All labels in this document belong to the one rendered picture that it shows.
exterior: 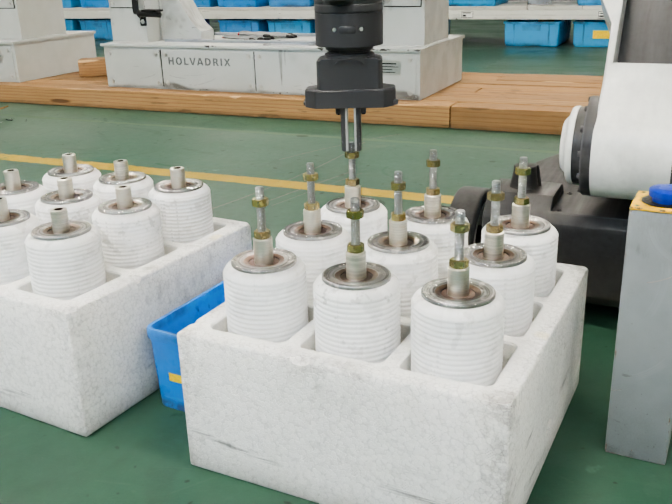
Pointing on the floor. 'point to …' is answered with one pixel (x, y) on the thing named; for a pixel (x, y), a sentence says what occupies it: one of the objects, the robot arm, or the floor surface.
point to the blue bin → (169, 325)
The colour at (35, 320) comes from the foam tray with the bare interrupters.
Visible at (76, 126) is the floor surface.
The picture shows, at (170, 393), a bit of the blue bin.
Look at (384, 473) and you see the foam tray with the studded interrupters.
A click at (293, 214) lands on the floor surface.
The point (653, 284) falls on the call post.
